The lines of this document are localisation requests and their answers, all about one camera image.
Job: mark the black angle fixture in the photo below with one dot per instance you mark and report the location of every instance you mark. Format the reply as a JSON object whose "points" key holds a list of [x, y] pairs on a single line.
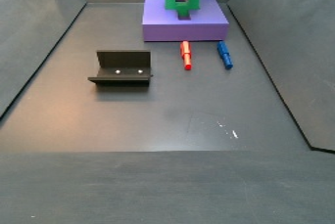
{"points": [[122, 67]]}

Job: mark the green U-shaped block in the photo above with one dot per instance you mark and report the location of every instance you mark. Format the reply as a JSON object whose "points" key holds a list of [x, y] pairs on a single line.
{"points": [[182, 7]]}

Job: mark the blue peg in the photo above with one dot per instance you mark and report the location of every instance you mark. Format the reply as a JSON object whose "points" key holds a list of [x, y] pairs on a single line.
{"points": [[224, 54]]}

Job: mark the purple base block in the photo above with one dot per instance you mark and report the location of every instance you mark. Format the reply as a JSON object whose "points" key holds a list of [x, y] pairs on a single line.
{"points": [[161, 25]]}

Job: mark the red peg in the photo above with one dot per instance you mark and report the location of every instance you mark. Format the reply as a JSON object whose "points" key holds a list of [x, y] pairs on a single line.
{"points": [[186, 54]]}

